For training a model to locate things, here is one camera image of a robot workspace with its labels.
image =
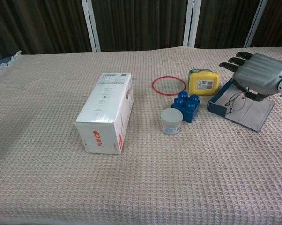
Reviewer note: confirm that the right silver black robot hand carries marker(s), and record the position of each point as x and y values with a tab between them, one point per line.
258	72

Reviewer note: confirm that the eyeglasses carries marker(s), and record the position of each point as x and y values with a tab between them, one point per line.
230	101

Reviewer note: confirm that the blue grey glasses case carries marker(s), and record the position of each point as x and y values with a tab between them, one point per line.
251	114

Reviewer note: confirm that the yellow plastic container with label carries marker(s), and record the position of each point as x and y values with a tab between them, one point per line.
203	84

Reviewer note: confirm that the white carton box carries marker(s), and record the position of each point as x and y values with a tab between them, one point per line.
103	103

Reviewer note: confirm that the blue toy brick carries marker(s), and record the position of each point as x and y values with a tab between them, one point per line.
186	110

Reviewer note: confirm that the small white round jar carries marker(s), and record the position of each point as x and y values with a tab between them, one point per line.
171	122

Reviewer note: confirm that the beige woven tablecloth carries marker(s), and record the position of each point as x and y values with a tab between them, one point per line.
61	175

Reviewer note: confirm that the white partition post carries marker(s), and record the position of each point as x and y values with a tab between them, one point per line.
90	25
192	23
255	23

